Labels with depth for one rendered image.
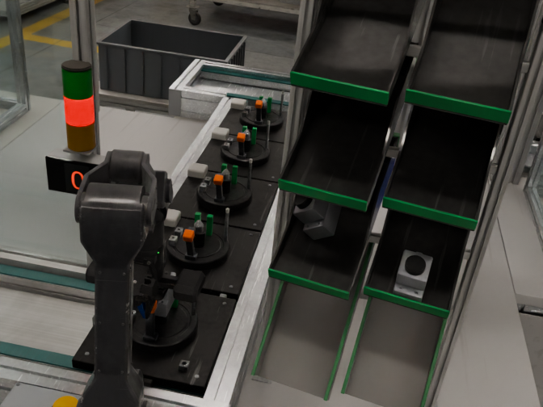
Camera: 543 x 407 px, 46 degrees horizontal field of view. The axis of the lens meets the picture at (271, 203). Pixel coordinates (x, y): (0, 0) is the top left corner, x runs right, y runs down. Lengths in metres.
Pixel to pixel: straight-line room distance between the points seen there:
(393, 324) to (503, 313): 0.53
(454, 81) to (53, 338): 0.87
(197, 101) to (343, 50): 1.42
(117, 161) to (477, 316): 1.03
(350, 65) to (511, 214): 1.23
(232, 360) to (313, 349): 0.16
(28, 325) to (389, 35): 0.87
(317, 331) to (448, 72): 0.49
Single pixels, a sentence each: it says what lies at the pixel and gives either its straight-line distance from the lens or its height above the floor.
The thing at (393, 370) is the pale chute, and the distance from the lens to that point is 1.13.
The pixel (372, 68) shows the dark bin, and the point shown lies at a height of 1.53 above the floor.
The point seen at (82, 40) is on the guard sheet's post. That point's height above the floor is 1.45.
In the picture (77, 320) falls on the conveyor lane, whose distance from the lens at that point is 1.36.
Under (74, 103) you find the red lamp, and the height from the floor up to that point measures 1.35.
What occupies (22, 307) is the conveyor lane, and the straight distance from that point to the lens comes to 1.41.
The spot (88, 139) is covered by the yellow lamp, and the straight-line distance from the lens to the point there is 1.20.
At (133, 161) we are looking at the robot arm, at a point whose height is 1.44.
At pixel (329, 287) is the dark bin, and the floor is 1.21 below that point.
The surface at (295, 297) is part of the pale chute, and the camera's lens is 1.14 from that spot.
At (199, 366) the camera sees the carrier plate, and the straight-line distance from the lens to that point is 1.17.
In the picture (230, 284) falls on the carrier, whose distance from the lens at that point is 1.35.
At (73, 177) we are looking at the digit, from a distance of 1.24.
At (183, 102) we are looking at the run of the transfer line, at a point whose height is 0.92.
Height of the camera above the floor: 1.81
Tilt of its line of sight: 31 degrees down
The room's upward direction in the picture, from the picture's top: 6 degrees clockwise
